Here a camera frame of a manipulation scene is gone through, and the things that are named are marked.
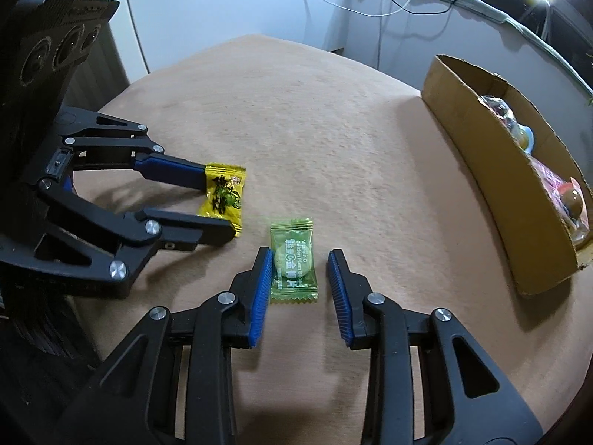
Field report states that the yellow green candy packet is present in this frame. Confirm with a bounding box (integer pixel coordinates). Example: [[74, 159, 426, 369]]
[[197, 163, 246, 237]]

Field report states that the light green candy packet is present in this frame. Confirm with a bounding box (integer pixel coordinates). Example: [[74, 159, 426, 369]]
[[269, 218, 319, 303]]

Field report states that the pink wafer packet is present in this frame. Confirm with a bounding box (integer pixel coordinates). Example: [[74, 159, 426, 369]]
[[530, 157, 590, 246]]

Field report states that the long cardboard box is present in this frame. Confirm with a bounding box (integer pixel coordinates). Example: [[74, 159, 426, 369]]
[[421, 54, 592, 295]]

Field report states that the tan table cloth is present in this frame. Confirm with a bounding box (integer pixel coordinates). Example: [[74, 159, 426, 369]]
[[76, 35, 592, 444]]

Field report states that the colourful toy egg pack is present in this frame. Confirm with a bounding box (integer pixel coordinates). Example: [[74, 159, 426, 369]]
[[480, 95, 535, 155]]

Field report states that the black cable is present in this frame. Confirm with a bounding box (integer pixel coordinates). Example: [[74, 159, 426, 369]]
[[398, 0, 471, 16]]

